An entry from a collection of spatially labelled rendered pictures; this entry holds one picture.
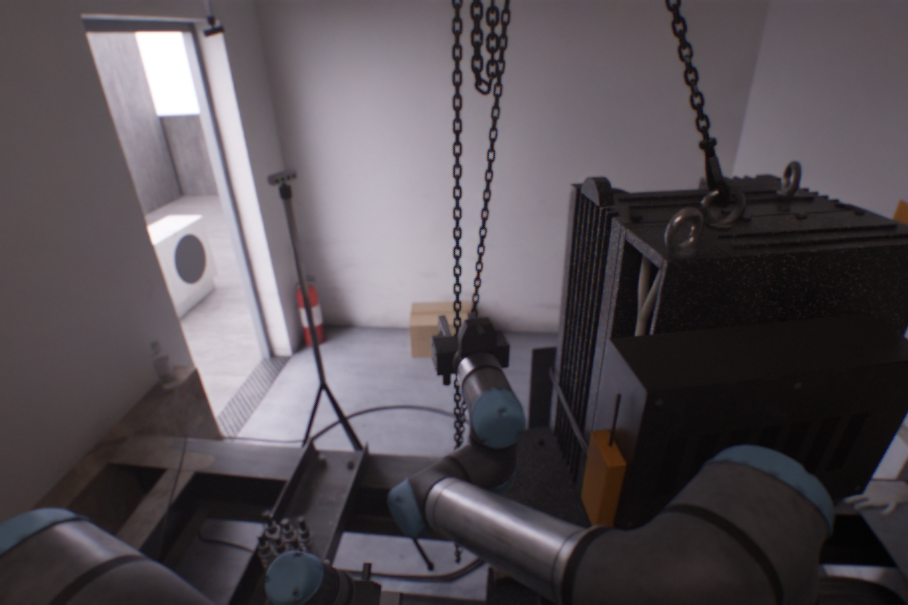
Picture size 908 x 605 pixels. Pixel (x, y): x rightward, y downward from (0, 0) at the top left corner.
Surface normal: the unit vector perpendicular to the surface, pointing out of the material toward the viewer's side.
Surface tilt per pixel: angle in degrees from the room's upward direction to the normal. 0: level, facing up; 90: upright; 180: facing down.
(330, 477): 0
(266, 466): 0
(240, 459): 0
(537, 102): 90
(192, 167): 90
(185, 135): 90
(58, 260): 90
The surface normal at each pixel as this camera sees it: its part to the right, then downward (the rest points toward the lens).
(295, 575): -0.20, -0.61
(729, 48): -0.11, 0.48
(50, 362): 0.99, 0.03
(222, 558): -0.03, -0.88
